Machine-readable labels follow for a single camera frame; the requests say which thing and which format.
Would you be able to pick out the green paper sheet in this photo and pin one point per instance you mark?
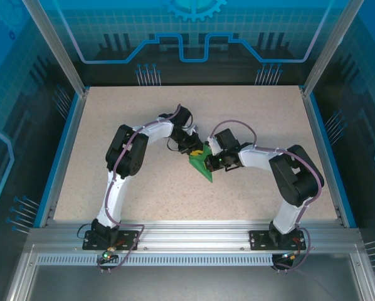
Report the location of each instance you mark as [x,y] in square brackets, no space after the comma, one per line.
[200,164]

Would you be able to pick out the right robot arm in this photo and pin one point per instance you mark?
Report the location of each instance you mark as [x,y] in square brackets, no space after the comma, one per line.
[297,178]

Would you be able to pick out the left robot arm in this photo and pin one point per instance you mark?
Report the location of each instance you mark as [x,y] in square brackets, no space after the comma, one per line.
[128,150]

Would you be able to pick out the aluminium mounting beam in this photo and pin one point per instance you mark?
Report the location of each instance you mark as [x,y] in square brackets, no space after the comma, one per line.
[193,233]

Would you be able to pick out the blue printed gear panel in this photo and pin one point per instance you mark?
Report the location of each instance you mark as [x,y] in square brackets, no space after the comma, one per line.
[187,31]

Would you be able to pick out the blue printed side panel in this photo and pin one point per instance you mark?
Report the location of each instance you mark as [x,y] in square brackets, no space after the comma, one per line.
[12,109]
[363,109]

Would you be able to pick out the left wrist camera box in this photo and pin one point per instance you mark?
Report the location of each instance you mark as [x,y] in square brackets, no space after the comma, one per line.
[192,131]

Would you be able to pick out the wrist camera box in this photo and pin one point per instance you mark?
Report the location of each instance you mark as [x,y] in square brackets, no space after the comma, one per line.
[192,131]
[214,145]

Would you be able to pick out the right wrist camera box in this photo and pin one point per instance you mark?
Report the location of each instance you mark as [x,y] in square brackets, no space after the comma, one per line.
[214,145]

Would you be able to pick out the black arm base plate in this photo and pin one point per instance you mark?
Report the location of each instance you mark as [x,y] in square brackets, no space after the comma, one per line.
[90,244]
[258,241]

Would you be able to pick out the blue trimmed aluminium side rail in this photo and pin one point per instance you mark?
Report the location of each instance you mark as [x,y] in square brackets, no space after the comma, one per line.
[65,150]
[325,150]

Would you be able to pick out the aluminium frame post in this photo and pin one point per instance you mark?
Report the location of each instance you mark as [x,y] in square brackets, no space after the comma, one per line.
[59,47]
[328,47]

